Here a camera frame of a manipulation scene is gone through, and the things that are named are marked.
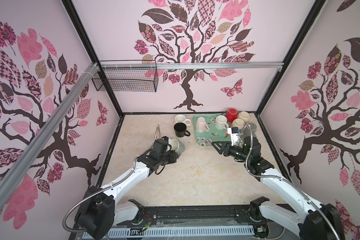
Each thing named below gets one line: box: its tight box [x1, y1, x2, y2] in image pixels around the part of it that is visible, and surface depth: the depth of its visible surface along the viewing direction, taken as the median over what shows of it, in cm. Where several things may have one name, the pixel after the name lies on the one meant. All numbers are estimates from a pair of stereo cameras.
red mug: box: [226, 107, 238, 123], surface depth 112 cm
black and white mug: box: [174, 122, 191, 138], surface depth 102 cm
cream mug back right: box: [237, 111, 250, 123], surface depth 109 cm
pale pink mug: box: [196, 117, 210, 133], surface depth 106 cm
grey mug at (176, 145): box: [168, 138, 185, 154], surface depth 83 cm
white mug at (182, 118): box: [174, 114, 192, 128], surface depth 109 cm
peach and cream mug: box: [231, 118, 245, 131], surface depth 105 cm
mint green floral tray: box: [193, 114, 232, 147], surface depth 109 cm
